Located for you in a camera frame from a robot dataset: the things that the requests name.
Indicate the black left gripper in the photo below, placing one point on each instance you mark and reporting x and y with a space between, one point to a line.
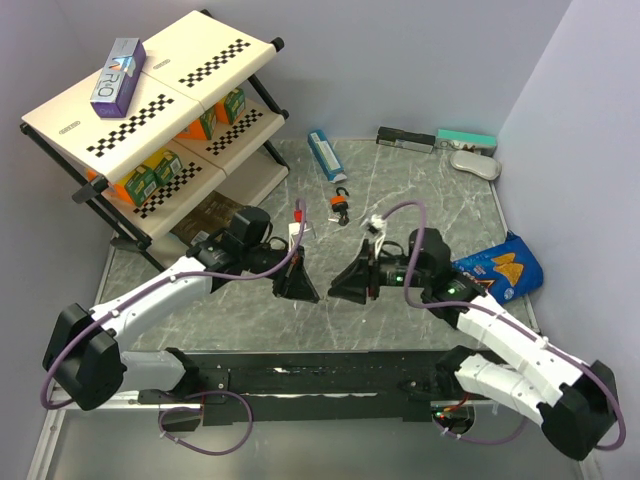
294 282

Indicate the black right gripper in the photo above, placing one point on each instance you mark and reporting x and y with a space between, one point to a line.
352 284

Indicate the small black key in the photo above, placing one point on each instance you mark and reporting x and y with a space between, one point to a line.
340 218

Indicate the orange black padlock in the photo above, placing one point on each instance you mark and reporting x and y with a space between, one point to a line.
339 202

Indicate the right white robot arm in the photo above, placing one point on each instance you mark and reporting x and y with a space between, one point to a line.
574 404

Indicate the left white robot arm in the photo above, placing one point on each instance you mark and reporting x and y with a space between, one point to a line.
88 353

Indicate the brown paper package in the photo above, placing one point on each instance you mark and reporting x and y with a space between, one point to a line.
210 215

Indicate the blue long box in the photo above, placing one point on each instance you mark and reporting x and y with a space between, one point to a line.
326 157

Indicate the blue chips bag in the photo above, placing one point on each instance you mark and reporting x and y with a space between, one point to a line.
507 271

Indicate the black long box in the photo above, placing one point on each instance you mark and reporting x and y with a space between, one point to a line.
402 139

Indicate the teal white box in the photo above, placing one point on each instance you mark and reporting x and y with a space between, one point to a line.
457 140

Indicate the green scrub daddy box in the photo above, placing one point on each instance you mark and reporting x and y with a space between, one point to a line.
165 164
137 186

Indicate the grey oval case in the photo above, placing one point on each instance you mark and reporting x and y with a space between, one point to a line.
482 166

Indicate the orange green box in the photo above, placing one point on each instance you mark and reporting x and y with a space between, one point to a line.
229 108
202 128

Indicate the green Scrub Daddy box front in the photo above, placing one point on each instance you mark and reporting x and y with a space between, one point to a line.
137 186

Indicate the beige checkered shelf rack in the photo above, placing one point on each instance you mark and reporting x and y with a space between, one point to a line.
190 66

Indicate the purple silver box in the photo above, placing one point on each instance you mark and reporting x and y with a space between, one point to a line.
118 78

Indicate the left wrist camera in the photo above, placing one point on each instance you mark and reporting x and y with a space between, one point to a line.
295 233

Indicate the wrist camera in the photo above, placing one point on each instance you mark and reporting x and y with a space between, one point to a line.
295 233
376 226

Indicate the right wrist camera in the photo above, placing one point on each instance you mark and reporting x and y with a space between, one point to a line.
376 226

